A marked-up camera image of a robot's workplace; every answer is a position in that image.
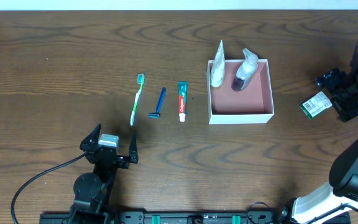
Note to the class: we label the white floral lotion tube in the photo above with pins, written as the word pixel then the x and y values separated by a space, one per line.
pixel 218 69

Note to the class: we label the blue disposable razor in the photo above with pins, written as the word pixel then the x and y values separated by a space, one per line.
pixel 156 114

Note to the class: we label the white box pink interior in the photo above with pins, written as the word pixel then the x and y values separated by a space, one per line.
pixel 252 105

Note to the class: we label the clear bottle blue liquid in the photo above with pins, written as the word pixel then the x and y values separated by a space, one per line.
pixel 246 71

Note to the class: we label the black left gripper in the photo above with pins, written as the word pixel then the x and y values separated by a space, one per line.
pixel 110 154

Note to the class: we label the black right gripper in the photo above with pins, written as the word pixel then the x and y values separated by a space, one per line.
pixel 343 101

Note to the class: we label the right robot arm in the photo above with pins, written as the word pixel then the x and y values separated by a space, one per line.
pixel 332 202

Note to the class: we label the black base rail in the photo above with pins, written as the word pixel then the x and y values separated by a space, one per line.
pixel 138 217

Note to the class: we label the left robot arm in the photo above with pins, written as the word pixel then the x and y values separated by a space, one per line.
pixel 93 189

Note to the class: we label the Colgate toothpaste tube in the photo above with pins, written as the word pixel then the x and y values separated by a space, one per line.
pixel 182 91

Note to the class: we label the green white soap packet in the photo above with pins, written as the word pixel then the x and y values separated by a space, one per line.
pixel 316 105

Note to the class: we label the green white toothbrush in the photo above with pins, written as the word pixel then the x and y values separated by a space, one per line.
pixel 140 81

